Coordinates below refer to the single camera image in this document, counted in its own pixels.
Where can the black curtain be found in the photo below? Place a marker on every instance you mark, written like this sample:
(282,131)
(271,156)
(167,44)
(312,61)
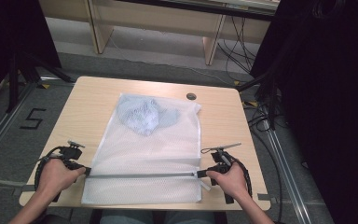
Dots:
(12,31)
(329,109)

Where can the light blue garment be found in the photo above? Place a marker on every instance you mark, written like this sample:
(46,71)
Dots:
(143,116)

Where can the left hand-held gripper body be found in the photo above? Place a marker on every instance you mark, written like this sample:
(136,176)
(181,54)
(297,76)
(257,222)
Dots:
(70,153)

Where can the person's right hand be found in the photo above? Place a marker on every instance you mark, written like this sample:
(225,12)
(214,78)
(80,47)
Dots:
(231,182)

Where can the metal floor rail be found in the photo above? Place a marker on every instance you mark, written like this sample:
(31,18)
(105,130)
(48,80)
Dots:
(3,124)
(287,177)

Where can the white mesh laundry bag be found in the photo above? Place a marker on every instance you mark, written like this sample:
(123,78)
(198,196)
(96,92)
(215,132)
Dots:
(146,155)

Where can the person's left hand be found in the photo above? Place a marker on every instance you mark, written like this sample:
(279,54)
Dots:
(56,179)

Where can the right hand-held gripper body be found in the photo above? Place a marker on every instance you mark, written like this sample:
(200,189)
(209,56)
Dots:
(222,161)

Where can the black tripod stand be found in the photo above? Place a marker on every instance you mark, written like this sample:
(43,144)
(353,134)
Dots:
(14,81)
(272,93)

